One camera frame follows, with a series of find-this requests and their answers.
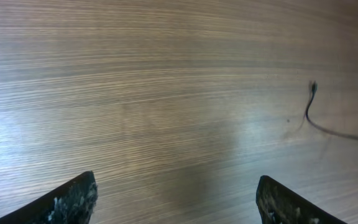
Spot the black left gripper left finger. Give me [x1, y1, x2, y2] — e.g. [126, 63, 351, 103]
[0, 171, 98, 224]

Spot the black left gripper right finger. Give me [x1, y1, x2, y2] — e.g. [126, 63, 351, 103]
[255, 175, 346, 224]

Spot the black usb cable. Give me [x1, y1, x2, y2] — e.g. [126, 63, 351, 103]
[304, 80, 358, 144]

